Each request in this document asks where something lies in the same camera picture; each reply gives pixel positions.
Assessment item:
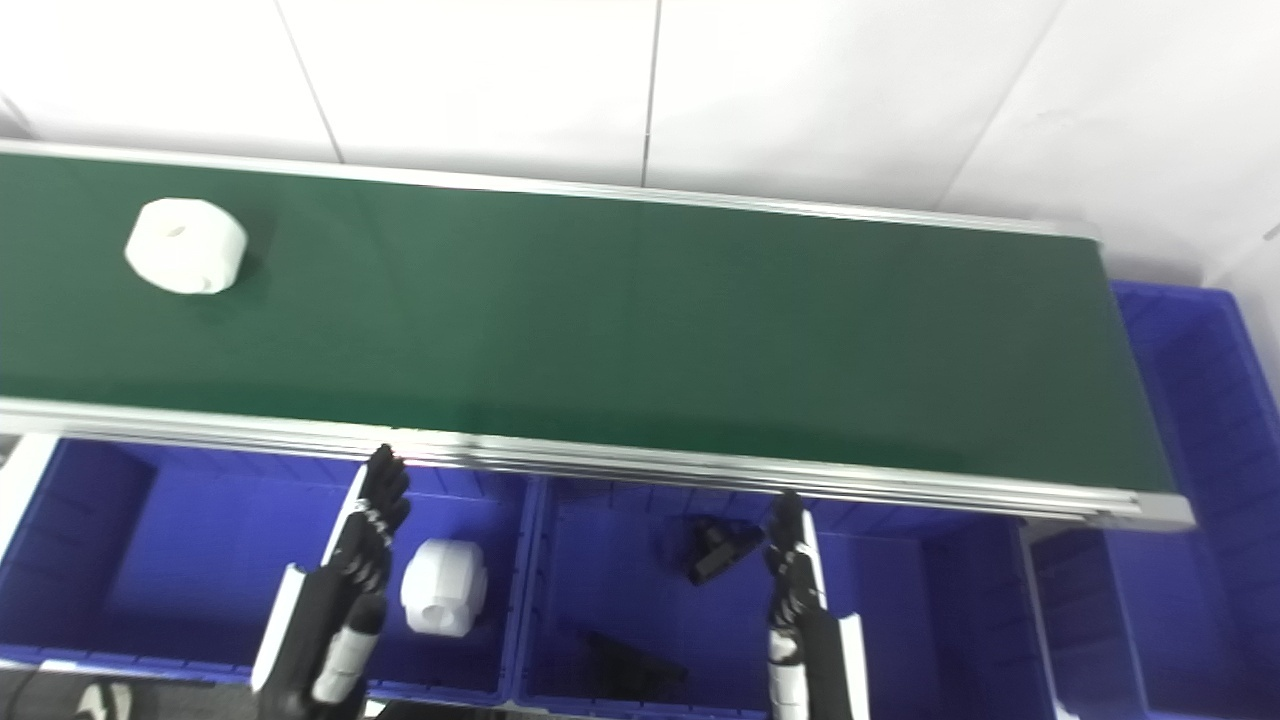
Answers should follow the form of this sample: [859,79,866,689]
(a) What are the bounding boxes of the black bracket part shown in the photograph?
[685,515,767,586]

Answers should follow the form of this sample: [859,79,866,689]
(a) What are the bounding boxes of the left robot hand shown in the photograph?
[250,445,411,720]

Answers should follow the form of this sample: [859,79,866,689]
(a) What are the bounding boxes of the large blue plastic bin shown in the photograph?
[1028,280,1280,720]

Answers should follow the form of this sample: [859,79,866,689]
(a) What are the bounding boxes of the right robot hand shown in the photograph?
[765,490,871,720]

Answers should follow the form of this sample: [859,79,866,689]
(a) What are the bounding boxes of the white cylindrical plastic part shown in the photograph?
[124,198,248,296]
[400,539,489,638]

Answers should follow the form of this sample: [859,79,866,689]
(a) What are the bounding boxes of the green conveyor belt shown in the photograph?
[0,140,1196,531]
[0,152,1176,493]

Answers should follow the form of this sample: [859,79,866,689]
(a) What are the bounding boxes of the flat black part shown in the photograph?
[580,630,691,703]

